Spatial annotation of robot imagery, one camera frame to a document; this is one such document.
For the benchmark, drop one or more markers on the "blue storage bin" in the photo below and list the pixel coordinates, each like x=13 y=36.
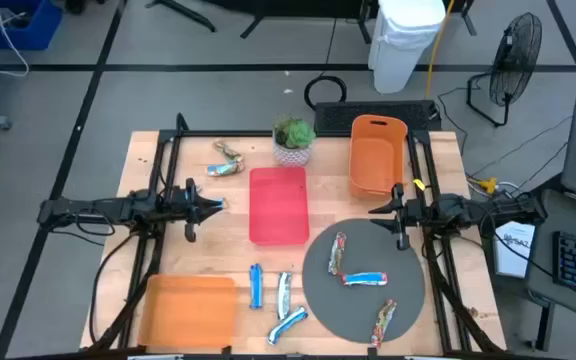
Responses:
x=33 y=25

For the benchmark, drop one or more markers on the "grey round woven placemat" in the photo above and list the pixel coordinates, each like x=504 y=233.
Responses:
x=368 y=310

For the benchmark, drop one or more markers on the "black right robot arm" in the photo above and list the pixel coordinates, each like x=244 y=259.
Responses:
x=468 y=210

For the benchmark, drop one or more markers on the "black aluminium frame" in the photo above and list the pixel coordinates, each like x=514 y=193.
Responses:
x=248 y=133

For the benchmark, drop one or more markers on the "yellow tag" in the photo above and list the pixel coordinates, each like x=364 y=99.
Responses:
x=419 y=184

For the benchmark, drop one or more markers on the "multicolour wrapper granola bar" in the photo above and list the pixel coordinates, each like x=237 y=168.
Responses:
x=384 y=322
x=337 y=253
x=228 y=150

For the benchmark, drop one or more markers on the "pink-red translucent plastic bin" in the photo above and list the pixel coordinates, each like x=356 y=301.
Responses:
x=278 y=205

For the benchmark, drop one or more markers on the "blue and white granola bar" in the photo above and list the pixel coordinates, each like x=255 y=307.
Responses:
x=364 y=278

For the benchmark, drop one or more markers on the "black floor fan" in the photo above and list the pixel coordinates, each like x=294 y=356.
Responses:
x=515 y=55

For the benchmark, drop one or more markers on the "dark blue granola bar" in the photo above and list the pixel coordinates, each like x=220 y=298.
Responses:
x=256 y=286

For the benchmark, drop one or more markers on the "orange translucent plastic bin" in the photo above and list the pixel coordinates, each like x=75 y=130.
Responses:
x=188 y=310

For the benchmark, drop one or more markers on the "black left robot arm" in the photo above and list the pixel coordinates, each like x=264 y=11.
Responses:
x=93 y=207

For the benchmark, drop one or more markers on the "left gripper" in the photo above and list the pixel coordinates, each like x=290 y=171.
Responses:
x=178 y=205

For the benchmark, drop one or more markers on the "silver granola bar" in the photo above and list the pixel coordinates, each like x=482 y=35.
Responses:
x=283 y=295

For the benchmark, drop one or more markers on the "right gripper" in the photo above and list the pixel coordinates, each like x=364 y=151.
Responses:
x=418 y=212

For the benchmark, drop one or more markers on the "black perforated box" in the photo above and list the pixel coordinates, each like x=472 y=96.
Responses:
x=368 y=116

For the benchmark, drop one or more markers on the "white trash can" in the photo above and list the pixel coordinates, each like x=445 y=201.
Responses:
x=403 y=45

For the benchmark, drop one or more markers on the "succulent in white patterned pot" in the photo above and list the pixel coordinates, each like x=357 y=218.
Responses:
x=293 y=137

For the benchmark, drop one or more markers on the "white paper booklet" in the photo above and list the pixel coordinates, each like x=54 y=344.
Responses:
x=513 y=250

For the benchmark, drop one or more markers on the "light blue granola bar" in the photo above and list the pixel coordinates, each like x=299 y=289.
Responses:
x=287 y=326
x=224 y=169

